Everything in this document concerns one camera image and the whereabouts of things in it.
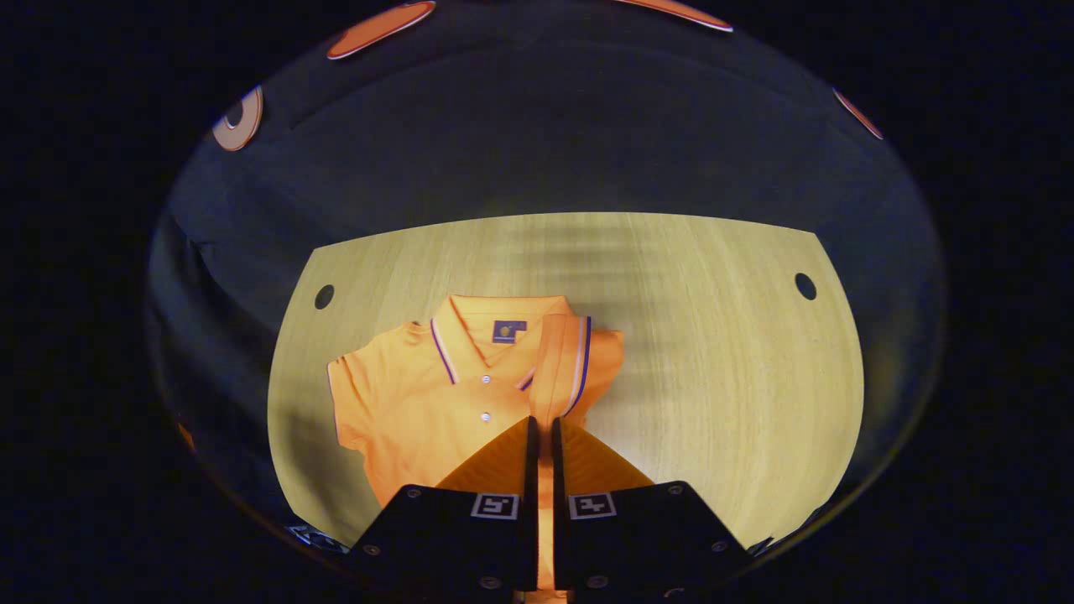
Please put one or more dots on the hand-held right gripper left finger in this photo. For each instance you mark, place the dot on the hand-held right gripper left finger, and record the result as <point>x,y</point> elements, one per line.
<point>532,478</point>

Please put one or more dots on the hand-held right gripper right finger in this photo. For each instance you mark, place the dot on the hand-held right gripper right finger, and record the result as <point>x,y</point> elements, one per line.
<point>556,478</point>

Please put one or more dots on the orange T-shirt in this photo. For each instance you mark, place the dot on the orange T-shirt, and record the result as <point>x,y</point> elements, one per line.
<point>419,403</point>

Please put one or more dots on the dark patterned cloth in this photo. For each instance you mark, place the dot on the dark patterned cloth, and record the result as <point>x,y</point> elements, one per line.
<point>319,538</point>

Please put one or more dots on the black backdrop cloth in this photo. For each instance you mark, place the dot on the black backdrop cloth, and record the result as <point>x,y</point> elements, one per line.
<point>545,126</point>

